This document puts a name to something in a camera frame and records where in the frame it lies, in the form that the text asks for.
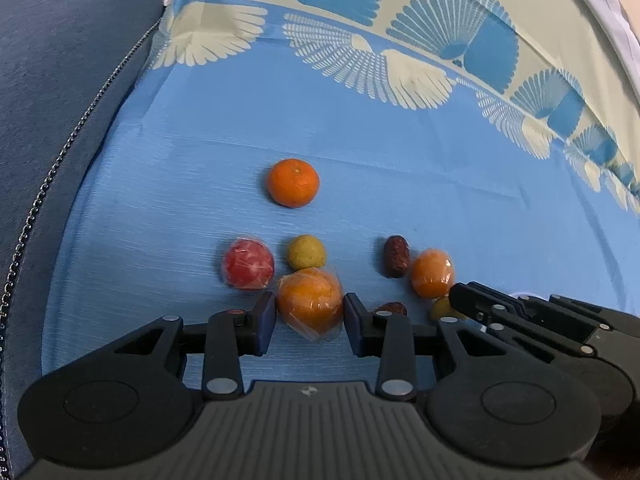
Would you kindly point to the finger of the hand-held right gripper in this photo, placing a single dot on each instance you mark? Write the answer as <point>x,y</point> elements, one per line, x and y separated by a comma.
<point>505,296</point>
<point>475,305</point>

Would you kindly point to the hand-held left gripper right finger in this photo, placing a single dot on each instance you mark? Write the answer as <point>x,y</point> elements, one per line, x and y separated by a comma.
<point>352,325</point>

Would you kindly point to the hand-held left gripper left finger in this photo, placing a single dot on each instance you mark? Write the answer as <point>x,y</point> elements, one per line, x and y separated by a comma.
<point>265,322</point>

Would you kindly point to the pale purple plate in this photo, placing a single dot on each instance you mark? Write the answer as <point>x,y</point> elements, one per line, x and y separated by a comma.
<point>525,294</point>

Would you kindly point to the small yellow-green fruit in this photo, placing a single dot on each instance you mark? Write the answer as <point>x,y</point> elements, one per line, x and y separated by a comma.
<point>306,252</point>
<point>441,309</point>

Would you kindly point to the dark red date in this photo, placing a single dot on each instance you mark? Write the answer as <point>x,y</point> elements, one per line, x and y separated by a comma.
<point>391,308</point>
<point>396,256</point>

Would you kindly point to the large plastic-wrapped orange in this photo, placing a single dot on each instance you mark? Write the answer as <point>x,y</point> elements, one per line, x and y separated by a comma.
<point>310,305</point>

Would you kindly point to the small plastic-wrapped orange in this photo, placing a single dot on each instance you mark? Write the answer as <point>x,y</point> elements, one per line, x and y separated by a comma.
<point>432,274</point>

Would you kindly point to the red plastic-wrapped fruit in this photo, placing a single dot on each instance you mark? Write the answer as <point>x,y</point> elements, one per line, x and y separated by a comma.
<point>248,264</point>

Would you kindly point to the bare mandarin orange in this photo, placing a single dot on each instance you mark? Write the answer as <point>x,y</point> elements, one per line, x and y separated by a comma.
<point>292,182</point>

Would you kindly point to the blue fan-print blanket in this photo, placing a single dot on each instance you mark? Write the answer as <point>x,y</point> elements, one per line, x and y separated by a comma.
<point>400,185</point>

